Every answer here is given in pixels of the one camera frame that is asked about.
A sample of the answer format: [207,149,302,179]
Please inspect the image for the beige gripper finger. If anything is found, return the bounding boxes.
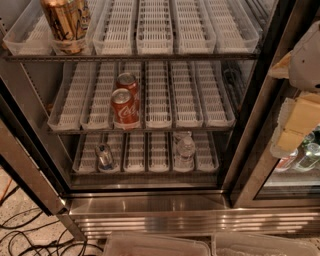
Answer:
[268,52,291,79]
[270,92,320,158]

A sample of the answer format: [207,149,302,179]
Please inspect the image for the silver blue redbull can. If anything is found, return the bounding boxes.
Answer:
[95,143,114,171]

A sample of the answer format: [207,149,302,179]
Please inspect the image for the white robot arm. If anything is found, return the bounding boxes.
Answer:
[269,21,320,158]

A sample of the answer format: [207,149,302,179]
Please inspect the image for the red can behind glass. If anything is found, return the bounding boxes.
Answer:
[275,149,299,172]

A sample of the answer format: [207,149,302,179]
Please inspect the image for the middle shelf tray six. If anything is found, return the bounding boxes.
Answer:
[194,61,235,128]

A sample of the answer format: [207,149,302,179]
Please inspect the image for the closed glass fridge door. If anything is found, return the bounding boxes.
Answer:
[223,0,319,208]

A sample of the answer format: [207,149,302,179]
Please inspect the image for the top shelf tray five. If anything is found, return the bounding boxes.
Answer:
[171,0,216,54]

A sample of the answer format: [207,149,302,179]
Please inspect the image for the shelf tray five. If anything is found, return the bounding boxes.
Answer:
[171,0,216,54]
[170,62,203,128]
[173,133,196,173]

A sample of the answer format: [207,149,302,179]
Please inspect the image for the middle shelf tray five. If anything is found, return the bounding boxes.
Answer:
[170,62,203,128]

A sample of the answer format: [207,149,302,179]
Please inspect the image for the bottom shelf tray six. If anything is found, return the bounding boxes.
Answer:
[193,132,219,172]

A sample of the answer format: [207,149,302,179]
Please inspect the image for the middle shelf tray four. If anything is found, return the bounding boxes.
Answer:
[145,61,172,129]

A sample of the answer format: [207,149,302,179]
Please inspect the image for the shelf tray four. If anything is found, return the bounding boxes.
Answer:
[136,0,173,54]
[145,61,172,129]
[148,133,169,173]

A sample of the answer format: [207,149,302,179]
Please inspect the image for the top shelf tray four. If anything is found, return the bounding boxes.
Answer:
[136,0,173,54]

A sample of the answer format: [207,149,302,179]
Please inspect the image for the bottom shelf tray five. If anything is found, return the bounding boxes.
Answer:
[173,133,196,173]

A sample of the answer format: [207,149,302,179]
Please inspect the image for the bottom shelf tray four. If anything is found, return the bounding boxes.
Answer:
[148,133,169,173]

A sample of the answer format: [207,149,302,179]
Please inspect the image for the middle shelf tray three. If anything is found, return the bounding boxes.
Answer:
[114,62,142,130]

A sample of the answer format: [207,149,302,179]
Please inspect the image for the shelf tray three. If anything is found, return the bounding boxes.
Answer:
[93,0,137,55]
[114,62,142,130]
[123,133,145,173]

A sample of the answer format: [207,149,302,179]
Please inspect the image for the rear red coca-cola can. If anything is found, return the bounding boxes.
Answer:
[116,72,140,108]

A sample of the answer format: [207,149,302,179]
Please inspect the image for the red coca-cola can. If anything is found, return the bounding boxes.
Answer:
[116,72,140,108]
[111,88,138,125]

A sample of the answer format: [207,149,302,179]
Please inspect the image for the front red coca-cola can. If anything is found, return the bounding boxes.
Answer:
[111,88,138,125]

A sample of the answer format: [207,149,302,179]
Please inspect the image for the top shelf tray three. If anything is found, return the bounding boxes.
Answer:
[93,0,137,55]

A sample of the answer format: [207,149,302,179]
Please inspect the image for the bottom shelf tray three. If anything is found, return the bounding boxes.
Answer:
[123,133,145,173]

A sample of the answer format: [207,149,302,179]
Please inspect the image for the bottom shelf tray two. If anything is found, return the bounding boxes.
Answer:
[99,134,122,171]

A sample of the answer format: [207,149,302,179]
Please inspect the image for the shelf tray two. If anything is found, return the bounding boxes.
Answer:
[51,0,104,55]
[80,62,117,130]
[99,134,122,171]

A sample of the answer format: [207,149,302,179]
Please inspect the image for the middle shelf tray two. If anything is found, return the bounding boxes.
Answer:
[80,62,117,130]

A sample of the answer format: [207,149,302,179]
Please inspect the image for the top shelf tray two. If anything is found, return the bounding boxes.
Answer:
[51,0,104,55]

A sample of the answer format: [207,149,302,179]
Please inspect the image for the rear gold tall can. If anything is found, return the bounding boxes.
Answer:
[76,0,91,30]

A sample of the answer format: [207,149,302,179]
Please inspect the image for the gold tall can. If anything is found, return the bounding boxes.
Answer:
[76,0,91,30]
[40,0,86,54]

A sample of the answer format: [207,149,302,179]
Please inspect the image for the bottom shelf tray one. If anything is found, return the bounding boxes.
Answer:
[73,134,101,174]

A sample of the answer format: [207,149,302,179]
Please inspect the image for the front gold tall can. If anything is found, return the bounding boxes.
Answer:
[40,0,86,54]

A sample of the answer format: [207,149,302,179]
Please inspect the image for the top shelf tray one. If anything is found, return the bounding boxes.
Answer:
[3,0,52,56]

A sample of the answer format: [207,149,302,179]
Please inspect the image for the open fridge door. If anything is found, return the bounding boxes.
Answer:
[0,83,87,241]

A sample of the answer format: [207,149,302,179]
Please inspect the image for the rear clear water bottle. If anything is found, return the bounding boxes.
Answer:
[173,131,192,144]

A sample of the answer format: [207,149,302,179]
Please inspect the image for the clear water bottle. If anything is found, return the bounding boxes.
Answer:
[175,136,195,172]
[173,131,192,144]

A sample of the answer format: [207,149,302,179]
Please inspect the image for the front clear water bottle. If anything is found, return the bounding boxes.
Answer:
[175,136,195,172]

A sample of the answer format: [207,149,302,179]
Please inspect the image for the right clear plastic bin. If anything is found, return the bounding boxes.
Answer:
[212,232,320,256]

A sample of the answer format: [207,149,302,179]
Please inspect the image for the clear plastic bin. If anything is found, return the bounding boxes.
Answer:
[212,232,320,256]
[102,232,211,256]

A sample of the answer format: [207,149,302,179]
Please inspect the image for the left clear plastic bin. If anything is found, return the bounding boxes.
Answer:
[102,232,211,256]

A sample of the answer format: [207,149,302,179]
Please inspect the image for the bottom wire shelf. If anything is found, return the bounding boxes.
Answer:
[71,170,217,177]

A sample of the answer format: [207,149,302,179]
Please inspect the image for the wire shelf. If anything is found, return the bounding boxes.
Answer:
[71,170,217,177]
[47,127,234,135]
[1,52,259,62]

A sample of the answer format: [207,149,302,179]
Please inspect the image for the middle wire shelf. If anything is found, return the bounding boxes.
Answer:
[47,127,234,135]

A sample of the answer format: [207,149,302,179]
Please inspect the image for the top wire shelf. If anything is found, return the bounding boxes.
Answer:
[1,52,259,62]

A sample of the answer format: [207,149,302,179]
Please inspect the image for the orange floor cable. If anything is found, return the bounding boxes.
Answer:
[0,177,14,202]

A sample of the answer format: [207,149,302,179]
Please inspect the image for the black floor cables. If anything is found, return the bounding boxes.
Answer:
[0,185,104,256]

